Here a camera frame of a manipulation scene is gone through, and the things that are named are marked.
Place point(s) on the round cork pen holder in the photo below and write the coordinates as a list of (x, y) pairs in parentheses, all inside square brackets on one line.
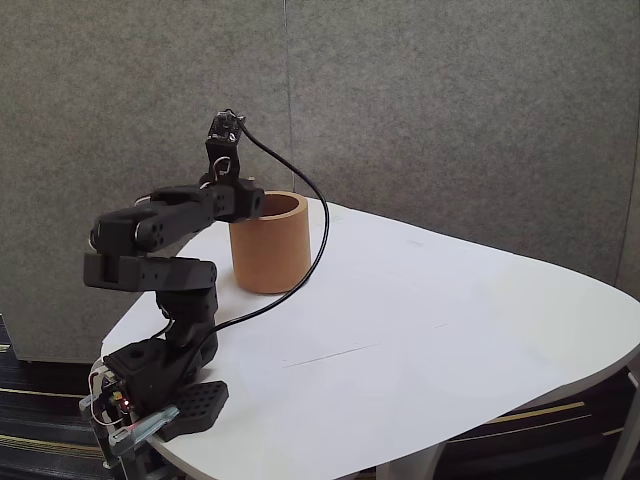
[(280, 250)]

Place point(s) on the silver metal table clamp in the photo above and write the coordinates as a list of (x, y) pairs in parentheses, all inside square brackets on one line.
[(150, 422)]

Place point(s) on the white table leg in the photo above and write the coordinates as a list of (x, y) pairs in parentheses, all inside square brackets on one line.
[(400, 465), (617, 450)]

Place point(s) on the bare camera circuit board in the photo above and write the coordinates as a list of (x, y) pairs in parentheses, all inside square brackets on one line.
[(222, 129)]

